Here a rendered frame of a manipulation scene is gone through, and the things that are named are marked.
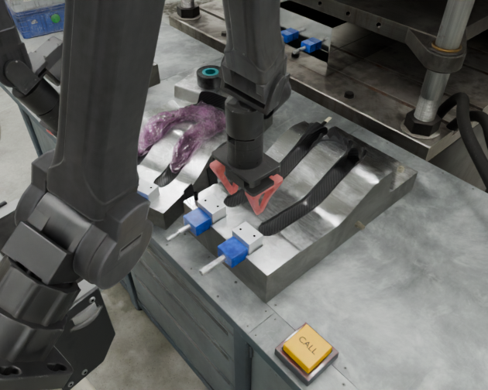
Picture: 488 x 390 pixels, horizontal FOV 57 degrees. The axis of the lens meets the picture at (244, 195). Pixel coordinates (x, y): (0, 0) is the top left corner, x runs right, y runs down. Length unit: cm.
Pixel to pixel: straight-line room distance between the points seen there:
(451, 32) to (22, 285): 112
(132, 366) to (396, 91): 133
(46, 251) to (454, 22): 109
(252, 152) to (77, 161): 37
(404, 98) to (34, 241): 134
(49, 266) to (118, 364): 139
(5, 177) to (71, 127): 234
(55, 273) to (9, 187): 221
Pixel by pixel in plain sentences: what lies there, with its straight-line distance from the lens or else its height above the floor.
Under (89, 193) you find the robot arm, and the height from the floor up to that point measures 131.
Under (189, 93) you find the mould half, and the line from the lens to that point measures 131.
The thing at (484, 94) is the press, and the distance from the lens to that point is 172.
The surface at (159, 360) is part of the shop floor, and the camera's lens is 177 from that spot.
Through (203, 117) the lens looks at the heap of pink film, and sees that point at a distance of 121.
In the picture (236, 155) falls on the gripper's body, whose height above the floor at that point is 113.
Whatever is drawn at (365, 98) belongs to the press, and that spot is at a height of 78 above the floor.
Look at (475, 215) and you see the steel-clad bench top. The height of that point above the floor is 80.
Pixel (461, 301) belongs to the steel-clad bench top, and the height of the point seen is 80.
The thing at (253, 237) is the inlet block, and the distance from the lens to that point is 85.
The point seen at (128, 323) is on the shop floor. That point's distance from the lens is 187.
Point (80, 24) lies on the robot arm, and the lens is 32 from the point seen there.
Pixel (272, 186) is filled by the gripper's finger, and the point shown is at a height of 108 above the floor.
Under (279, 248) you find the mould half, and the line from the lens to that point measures 87.
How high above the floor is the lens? 155
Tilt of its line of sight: 43 degrees down
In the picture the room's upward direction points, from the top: straight up
